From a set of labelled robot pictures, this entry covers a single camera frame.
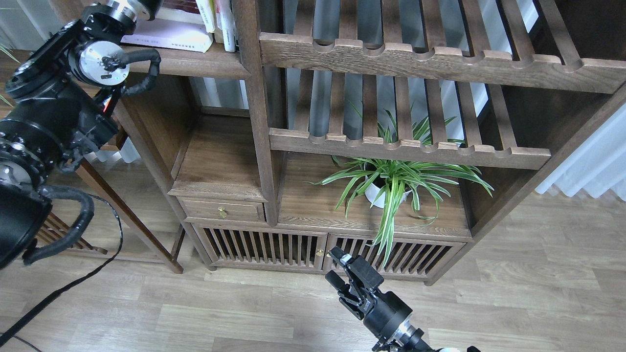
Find yellow green book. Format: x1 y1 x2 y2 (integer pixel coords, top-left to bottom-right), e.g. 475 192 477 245
195 0 217 34

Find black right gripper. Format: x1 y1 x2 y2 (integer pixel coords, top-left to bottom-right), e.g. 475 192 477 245
325 246 414 343

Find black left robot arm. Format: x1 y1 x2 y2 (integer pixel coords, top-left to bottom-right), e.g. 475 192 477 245
0 0 163 268

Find white purple book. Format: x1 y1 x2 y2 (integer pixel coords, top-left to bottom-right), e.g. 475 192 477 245
121 19 213 53

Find black floor cable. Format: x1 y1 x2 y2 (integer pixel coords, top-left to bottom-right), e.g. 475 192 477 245
0 333 42 352

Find white curtain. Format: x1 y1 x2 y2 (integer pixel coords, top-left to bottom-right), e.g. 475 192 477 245
535 106 626 202

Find spider plant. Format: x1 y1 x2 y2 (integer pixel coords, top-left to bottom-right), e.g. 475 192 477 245
308 103 494 267

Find upright white book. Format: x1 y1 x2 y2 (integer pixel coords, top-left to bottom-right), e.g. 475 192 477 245
216 0 237 53

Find wooden side table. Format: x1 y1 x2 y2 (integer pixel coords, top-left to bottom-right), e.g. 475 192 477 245
77 147 183 274

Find white plant pot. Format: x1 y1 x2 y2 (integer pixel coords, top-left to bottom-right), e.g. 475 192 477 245
365 171 413 210

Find dark wooden bookshelf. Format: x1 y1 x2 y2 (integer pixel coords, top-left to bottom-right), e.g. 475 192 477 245
116 0 625 285

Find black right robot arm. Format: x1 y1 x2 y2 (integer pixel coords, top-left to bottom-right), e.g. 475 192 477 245
326 246 434 352

